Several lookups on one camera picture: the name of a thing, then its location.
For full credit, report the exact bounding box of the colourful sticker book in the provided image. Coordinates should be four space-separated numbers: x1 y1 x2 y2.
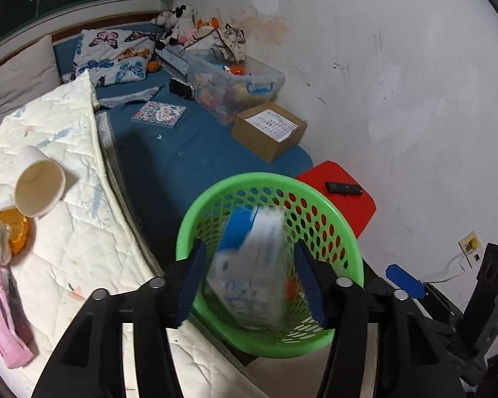
131 101 186 128

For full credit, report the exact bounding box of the paper cup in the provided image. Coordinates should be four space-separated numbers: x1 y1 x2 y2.
14 146 66 218

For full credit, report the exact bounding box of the brown cardboard box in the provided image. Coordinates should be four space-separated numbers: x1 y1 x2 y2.
231 102 307 164

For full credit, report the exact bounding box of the green plastic waste basket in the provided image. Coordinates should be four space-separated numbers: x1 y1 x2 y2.
176 172 364 359

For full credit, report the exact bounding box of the wall power socket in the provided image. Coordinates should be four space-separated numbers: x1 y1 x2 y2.
458 231 481 265

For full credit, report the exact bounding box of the fox plush toy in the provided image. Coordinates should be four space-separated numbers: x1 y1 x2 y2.
194 17 219 38

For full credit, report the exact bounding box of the white quilted mattress pad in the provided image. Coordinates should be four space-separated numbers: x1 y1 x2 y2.
0 69 271 398

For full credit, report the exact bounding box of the black small device on bed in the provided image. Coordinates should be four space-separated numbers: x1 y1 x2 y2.
169 77 195 101

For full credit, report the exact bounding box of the black remote control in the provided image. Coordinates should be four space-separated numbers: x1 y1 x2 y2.
325 181 363 196

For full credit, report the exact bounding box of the clear plastic storage bin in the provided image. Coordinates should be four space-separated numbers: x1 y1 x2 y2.
185 49 285 125

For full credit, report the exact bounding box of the white green milk carton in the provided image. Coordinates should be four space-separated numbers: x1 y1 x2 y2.
207 206 289 329

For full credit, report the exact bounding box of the orange peel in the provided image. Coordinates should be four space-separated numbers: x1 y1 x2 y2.
0 208 29 255

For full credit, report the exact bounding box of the cow plush toy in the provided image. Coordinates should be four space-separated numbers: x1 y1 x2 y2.
151 4 195 48

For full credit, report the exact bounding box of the butterfly print pillow right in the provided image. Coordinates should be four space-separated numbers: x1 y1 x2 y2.
70 29 157 87

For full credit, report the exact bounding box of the round clear lid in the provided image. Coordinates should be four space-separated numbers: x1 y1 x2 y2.
0 182 17 217

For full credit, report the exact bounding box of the beige cushion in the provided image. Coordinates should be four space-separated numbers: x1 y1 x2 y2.
0 35 61 125

